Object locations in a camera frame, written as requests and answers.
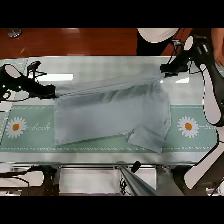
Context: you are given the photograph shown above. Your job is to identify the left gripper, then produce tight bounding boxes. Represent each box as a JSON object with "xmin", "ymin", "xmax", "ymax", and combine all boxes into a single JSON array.
[{"xmin": 34, "ymin": 83, "xmax": 58, "ymax": 101}]

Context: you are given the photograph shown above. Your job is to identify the pale grey T-shirt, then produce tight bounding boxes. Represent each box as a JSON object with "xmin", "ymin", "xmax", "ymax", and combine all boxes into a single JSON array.
[{"xmin": 53, "ymin": 71, "xmax": 173, "ymax": 154}]

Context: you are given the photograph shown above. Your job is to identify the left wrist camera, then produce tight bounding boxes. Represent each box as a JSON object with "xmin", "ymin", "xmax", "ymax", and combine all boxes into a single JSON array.
[{"xmin": 26, "ymin": 60, "xmax": 48, "ymax": 80}]

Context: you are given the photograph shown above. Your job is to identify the person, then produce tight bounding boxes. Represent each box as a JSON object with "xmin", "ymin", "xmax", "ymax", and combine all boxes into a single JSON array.
[{"xmin": 135, "ymin": 27, "xmax": 181, "ymax": 57}]

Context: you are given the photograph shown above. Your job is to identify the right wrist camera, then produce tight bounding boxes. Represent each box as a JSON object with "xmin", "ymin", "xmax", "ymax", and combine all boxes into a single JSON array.
[{"xmin": 168, "ymin": 38, "xmax": 186, "ymax": 64}]

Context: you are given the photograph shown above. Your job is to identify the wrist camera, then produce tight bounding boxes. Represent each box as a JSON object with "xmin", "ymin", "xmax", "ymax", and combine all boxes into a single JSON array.
[
  {"xmin": 168, "ymin": 38, "xmax": 186, "ymax": 64},
  {"xmin": 26, "ymin": 60, "xmax": 48, "ymax": 80}
]

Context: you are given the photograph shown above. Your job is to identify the black cable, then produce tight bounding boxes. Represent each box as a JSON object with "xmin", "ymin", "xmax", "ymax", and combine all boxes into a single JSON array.
[{"xmin": 118, "ymin": 175, "xmax": 131, "ymax": 196}]

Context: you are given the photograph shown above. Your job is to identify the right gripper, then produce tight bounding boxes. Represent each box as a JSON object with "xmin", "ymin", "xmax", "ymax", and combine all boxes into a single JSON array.
[{"xmin": 159, "ymin": 55, "xmax": 191, "ymax": 79}]

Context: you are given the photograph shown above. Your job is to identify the person's forearm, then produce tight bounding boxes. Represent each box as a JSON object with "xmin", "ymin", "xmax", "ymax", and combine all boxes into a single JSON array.
[{"xmin": 210, "ymin": 27, "xmax": 224, "ymax": 67}]

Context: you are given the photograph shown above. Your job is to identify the silver frame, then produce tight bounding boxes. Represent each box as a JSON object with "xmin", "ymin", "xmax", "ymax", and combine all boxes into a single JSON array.
[{"xmin": 0, "ymin": 161, "xmax": 224, "ymax": 197}]

